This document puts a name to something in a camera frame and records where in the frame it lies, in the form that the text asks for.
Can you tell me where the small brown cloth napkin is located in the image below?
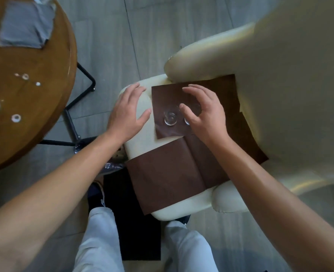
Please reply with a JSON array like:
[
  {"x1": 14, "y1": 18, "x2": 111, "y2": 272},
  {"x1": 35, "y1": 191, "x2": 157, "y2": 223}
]
[{"x1": 151, "y1": 74, "x2": 241, "y2": 140}]

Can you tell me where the person's left leg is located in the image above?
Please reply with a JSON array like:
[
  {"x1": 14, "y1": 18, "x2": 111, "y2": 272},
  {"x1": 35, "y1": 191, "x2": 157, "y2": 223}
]
[{"x1": 73, "y1": 207, "x2": 125, "y2": 272}]

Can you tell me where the black metal table frame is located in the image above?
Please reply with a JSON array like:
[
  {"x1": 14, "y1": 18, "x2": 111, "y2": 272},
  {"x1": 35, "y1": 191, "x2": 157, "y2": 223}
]
[{"x1": 39, "y1": 62, "x2": 97, "y2": 148}]

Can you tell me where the large brown cloth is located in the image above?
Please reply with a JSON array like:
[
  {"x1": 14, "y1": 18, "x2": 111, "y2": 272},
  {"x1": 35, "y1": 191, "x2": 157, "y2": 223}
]
[{"x1": 125, "y1": 110, "x2": 269, "y2": 216}]

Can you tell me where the person's right leg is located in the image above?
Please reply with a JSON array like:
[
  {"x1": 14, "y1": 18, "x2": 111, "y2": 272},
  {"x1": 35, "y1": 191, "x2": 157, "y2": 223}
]
[{"x1": 164, "y1": 220, "x2": 219, "y2": 272}]

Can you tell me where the person's dark blue left shoe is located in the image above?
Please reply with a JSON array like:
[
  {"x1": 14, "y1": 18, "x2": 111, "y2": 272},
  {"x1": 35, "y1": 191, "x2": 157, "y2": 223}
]
[{"x1": 87, "y1": 181, "x2": 107, "y2": 210}]

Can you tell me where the person's left forearm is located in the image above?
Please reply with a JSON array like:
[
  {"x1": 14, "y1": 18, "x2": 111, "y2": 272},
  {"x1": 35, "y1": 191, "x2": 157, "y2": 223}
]
[{"x1": 0, "y1": 131, "x2": 123, "y2": 272}]

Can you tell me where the round wooden table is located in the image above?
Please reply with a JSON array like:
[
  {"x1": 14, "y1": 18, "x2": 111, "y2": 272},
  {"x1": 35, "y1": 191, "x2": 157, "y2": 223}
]
[{"x1": 0, "y1": 0, "x2": 78, "y2": 175}]

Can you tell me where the cream leather armchair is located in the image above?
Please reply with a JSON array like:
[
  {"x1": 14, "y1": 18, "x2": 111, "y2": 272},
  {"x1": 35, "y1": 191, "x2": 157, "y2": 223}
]
[{"x1": 118, "y1": 0, "x2": 334, "y2": 222}]

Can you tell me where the person's leg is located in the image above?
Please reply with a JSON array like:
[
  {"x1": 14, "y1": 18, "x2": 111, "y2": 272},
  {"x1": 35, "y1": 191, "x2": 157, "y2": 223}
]
[
  {"x1": 73, "y1": 207, "x2": 125, "y2": 272},
  {"x1": 164, "y1": 220, "x2": 219, "y2": 272}
]

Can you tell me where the person's right hand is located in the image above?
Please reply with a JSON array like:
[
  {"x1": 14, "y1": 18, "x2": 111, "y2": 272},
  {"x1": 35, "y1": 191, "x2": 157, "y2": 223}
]
[{"x1": 179, "y1": 84, "x2": 231, "y2": 147}]

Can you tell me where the black floor mat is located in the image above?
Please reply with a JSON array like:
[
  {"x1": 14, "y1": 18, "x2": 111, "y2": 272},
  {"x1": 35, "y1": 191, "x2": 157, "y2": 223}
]
[{"x1": 103, "y1": 169, "x2": 162, "y2": 261}]

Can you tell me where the person's left hand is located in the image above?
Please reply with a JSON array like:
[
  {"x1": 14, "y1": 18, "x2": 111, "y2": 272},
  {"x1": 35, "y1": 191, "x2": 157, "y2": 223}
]
[{"x1": 107, "y1": 83, "x2": 152, "y2": 145}]

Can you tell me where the person's right forearm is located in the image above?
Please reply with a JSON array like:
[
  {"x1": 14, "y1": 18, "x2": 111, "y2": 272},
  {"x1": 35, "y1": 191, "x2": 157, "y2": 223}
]
[{"x1": 209, "y1": 135, "x2": 334, "y2": 272}]

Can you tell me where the grey folded cloth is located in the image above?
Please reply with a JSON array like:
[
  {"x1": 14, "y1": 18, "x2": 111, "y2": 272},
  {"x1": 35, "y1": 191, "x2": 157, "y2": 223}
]
[{"x1": 0, "y1": 0, "x2": 57, "y2": 49}]

